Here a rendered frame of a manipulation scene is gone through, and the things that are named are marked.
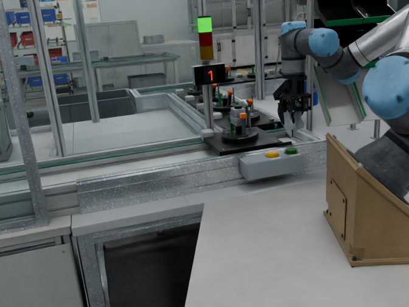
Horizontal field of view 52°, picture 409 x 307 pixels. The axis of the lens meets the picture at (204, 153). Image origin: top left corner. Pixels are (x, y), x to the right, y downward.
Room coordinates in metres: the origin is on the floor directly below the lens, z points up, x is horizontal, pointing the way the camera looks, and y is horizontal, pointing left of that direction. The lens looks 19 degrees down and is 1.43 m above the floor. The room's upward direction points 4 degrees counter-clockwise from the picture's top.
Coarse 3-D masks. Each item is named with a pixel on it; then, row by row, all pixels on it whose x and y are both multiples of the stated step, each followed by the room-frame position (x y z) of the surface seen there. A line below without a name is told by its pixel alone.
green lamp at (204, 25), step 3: (198, 18) 1.60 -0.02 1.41; (201, 18) 1.59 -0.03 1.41; (204, 18) 1.59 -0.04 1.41; (207, 18) 1.59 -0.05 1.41; (210, 18) 1.60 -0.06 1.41; (198, 21) 1.60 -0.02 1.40; (201, 21) 1.59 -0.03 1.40; (204, 21) 1.59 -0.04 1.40; (207, 21) 1.59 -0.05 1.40; (210, 21) 1.60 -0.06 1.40; (198, 24) 1.60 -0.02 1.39; (201, 24) 1.59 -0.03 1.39; (204, 24) 1.59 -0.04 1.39; (207, 24) 1.59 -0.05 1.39; (210, 24) 1.60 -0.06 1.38; (198, 27) 1.61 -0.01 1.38; (201, 27) 1.59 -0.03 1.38; (204, 27) 1.59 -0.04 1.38; (207, 27) 1.59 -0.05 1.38; (210, 27) 1.60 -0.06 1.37; (198, 30) 1.61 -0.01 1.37; (201, 30) 1.59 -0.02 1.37; (204, 30) 1.59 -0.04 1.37; (207, 30) 1.59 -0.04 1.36; (210, 30) 1.60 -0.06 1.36
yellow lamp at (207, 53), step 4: (200, 48) 1.60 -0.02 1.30; (204, 48) 1.59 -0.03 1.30; (208, 48) 1.59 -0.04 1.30; (212, 48) 1.61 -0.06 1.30; (200, 52) 1.61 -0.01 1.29; (204, 52) 1.59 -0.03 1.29; (208, 52) 1.59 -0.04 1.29; (212, 52) 1.60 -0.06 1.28; (200, 56) 1.61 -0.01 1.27; (204, 56) 1.59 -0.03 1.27; (208, 56) 1.59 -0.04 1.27; (212, 56) 1.60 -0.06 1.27
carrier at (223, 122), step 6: (252, 96) 1.84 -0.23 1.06; (246, 108) 1.79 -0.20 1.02; (252, 108) 1.84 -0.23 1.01; (216, 114) 1.85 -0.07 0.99; (252, 114) 1.80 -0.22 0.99; (258, 114) 1.79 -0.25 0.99; (264, 114) 1.86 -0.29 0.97; (216, 120) 1.82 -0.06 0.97; (222, 120) 1.81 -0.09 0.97; (228, 120) 1.79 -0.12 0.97; (252, 120) 1.73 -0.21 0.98; (258, 120) 1.76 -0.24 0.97; (264, 120) 1.75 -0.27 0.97; (276, 120) 1.74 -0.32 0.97; (222, 126) 1.71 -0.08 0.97; (228, 126) 1.70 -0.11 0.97; (234, 126) 1.69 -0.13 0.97; (246, 126) 1.68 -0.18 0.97; (252, 126) 1.68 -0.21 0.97; (258, 126) 1.68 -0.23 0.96; (264, 126) 1.69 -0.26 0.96; (270, 126) 1.70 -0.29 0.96
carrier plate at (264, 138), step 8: (248, 128) 1.65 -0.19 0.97; (256, 128) 1.64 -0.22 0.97; (216, 136) 1.56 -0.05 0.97; (264, 136) 1.51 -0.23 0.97; (272, 136) 1.50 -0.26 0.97; (208, 144) 1.50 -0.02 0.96; (216, 144) 1.46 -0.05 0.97; (224, 144) 1.45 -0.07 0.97; (232, 144) 1.44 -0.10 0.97; (240, 144) 1.44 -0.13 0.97; (248, 144) 1.43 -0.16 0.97; (256, 144) 1.42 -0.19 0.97; (264, 144) 1.42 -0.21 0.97; (272, 144) 1.42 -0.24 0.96; (216, 152) 1.41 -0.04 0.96; (224, 152) 1.38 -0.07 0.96; (232, 152) 1.39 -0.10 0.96; (240, 152) 1.39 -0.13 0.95
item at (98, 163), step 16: (144, 144) 1.56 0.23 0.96; (160, 144) 1.56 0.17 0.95; (176, 144) 1.57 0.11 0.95; (192, 144) 1.56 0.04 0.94; (80, 160) 1.47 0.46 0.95; (96, 160) 1.47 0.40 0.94; (112, 160) 1.48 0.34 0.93; (128, 160) 1.50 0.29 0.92; (144, 160) 1.50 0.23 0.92; (160, 160) 1.49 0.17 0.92; (176, 160) 1.47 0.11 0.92; (192, 160) 1.37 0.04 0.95; (80, 176) 1.38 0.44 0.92; (96, 176) 1.29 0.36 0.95
